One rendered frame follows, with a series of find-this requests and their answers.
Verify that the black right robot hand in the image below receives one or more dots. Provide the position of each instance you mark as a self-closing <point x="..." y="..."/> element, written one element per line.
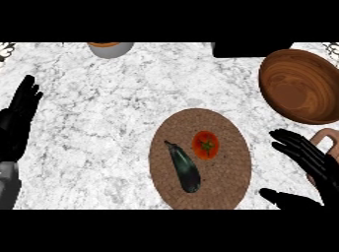
<point x="322" y="170"/>

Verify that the brown wooden bowl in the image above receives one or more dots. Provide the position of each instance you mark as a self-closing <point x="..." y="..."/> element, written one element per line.
<point x="305" y="87"/>

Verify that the brown woven round placemat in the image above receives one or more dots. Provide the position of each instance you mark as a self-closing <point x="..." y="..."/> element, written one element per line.
<point x="200" y="159"/>

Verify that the red tomato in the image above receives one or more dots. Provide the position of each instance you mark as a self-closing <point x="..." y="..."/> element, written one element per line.
<point x="206" y="144"/>

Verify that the grey pot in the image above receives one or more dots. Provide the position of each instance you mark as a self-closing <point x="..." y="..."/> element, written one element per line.
<point x="110" y="50"/>

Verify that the dark green eggplant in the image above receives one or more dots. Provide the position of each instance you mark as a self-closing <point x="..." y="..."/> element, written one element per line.
<point x="185" y="167"/>

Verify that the black appliance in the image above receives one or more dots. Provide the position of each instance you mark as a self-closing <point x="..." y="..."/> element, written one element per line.
<point x="249" y="49"/>

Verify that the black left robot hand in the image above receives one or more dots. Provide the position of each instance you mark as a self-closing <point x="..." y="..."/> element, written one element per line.
<point x="9" y="128"/>

